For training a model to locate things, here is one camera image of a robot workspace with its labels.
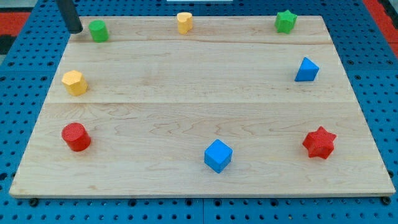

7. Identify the green star block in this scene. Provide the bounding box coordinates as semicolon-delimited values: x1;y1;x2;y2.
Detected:
274;10;298;34

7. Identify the yellow hexagon block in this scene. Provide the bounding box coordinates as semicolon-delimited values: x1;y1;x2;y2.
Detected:
62;70;88;96

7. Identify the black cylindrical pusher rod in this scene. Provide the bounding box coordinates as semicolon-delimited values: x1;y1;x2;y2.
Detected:
55;0;83;34

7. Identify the red star block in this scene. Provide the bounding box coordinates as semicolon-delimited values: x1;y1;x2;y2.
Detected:
302;126;337;159

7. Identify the light wooden board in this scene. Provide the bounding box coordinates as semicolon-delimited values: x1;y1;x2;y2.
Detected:
9;16;396;198

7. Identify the blue cube block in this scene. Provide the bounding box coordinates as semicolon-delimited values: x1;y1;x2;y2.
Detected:
204;139;233;174

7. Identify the red cylinder block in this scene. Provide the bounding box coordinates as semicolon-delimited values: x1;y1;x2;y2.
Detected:
61;123;91;152

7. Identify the green cylinder block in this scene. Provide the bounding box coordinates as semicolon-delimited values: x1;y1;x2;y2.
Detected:
88;20;109;42

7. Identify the blue triangle block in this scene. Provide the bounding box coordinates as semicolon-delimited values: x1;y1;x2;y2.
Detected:
294;57;320;82

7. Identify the yellow heart block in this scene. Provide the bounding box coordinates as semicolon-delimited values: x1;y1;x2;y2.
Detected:
177;12;193;35

